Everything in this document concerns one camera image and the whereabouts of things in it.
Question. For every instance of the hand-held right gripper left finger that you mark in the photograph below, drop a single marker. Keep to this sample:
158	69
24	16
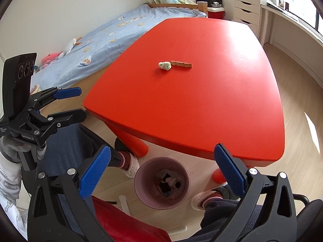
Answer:
96	172

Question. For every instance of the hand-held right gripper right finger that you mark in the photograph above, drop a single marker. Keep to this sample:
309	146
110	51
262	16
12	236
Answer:
229	171

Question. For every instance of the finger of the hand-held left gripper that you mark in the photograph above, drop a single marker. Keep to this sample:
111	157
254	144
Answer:
73	116
68	93

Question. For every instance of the pink trash bin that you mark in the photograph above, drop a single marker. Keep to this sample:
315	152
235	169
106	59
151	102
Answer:
146	186

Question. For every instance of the small black box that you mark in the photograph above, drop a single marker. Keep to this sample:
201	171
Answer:
162	186

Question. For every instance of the person's left forearm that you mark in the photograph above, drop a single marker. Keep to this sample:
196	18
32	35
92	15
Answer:
10	189

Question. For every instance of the person's left hand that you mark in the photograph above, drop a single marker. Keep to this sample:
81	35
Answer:
10	148

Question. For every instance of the person's left leg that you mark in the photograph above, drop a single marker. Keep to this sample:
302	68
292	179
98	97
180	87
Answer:
75	141

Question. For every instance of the person's leg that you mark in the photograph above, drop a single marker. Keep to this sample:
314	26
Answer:
222	219
75	141

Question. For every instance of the pink white slipper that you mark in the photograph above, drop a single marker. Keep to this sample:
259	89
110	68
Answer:
204	199
130	165

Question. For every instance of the pink plush toy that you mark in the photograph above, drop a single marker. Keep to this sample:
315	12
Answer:
51	58

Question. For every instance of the white duck plush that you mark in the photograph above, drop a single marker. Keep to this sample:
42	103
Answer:
70	46

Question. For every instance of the person's right leg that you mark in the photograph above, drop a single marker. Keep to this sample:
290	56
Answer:
222	219

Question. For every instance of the bed with blue sheet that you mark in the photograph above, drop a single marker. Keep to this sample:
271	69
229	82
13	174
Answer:
106	35

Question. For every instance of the black office chair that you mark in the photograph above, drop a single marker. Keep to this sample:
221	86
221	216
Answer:
307	219

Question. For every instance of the red table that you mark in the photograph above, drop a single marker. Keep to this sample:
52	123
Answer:
196	85

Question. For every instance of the green white crumpled wrapper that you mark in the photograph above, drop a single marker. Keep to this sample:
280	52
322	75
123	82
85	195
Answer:
165	65

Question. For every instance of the brown cardboard strip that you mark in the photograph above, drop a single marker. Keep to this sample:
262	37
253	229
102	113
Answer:
182	64

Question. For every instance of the long white desk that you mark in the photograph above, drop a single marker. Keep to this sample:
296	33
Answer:
292	27

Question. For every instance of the red cooler box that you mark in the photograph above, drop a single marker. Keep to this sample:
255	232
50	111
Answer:
216	12

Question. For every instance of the white drawer unit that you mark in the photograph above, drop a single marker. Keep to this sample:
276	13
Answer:
246	10

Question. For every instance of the black bag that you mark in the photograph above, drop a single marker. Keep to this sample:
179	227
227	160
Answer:
210	2

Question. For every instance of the black framed window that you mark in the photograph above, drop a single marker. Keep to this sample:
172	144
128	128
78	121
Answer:
300	2

